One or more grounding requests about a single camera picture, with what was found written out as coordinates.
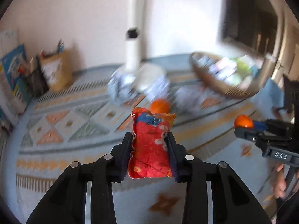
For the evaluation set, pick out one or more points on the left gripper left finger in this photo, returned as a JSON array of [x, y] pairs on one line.
[[65, 200]]

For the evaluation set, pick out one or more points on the blue cover book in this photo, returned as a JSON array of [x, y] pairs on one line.
[[14, 64]]

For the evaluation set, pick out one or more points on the brown ribbed bowl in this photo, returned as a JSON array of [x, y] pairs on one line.
[[219, 74]]

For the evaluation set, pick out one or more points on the black mesh pen holder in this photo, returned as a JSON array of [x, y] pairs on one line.
[[35, 78]]

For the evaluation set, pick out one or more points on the tan cylindrical pen holder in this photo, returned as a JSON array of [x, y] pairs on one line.
[[57, 71]]

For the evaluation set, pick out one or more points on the orange tangerine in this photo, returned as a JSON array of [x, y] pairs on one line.
[[159, 106], [243, 121]]

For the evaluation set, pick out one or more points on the person right hand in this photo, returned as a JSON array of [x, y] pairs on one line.
[[279, 186]]

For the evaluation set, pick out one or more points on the green tissue pack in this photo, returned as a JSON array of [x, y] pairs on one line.
[[244, 66]]

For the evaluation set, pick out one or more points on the white desk lamp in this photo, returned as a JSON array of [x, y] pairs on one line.
[[142, 74]]

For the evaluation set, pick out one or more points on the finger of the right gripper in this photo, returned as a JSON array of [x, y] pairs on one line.
[[259, 126]]

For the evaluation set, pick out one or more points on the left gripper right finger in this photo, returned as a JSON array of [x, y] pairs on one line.
[[232, 201]]

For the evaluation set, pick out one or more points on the dark monitor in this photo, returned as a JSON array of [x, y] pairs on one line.
[[252, 25]]

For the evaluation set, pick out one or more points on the red snack packet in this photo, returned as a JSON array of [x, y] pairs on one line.
[[150, 156]]

